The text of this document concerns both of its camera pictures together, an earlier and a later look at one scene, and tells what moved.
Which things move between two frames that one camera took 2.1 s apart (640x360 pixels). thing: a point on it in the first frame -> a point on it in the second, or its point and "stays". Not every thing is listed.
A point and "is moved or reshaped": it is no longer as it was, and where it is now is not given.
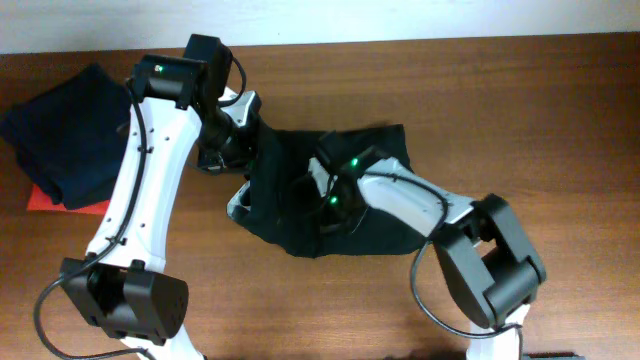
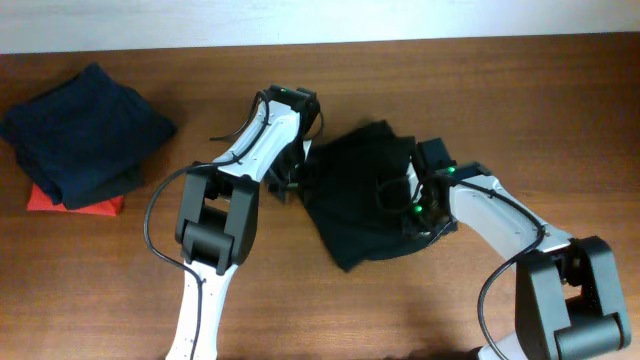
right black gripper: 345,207 -> 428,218
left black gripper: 220,153 -> 282,181
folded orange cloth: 38,201 stays
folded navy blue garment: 72,137 stays
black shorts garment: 275,204 is moved or reshaped
